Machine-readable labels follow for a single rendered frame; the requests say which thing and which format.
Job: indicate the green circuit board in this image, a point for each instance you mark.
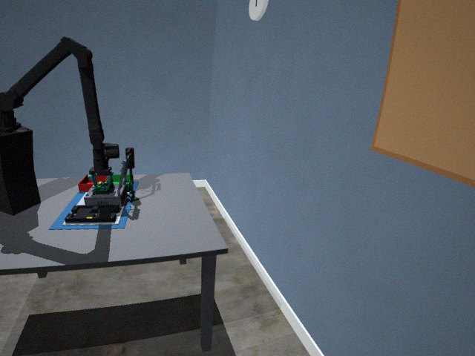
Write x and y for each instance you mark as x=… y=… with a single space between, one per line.
x=101 y=186

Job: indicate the green bin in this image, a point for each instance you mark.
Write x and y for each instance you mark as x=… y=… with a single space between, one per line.
x=115 y=179

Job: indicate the red bin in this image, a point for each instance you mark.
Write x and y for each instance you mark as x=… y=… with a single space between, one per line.
x=86 y=184

